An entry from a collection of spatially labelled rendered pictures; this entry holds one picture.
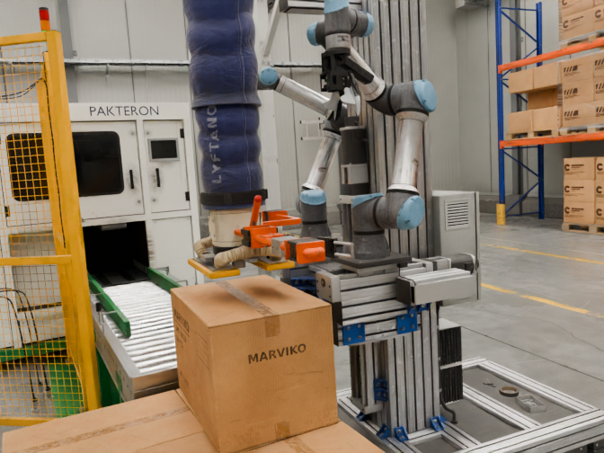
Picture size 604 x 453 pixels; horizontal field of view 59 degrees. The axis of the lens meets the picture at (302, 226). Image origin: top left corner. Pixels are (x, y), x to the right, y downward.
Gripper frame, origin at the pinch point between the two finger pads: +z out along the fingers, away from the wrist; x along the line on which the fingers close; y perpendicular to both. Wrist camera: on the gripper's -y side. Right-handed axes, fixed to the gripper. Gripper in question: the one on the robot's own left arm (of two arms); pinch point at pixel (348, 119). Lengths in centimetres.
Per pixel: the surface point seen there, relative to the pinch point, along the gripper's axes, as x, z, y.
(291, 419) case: -3, 92, 24
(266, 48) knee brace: -357, -101, -102
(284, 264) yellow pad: -17, 45, 18
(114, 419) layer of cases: -45, 98, 75
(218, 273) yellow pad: -16, 45, 40
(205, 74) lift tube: -24.8, -17.5, 37.3
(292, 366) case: -3, 75, 22
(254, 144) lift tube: -24.4, 5.3, 22.7
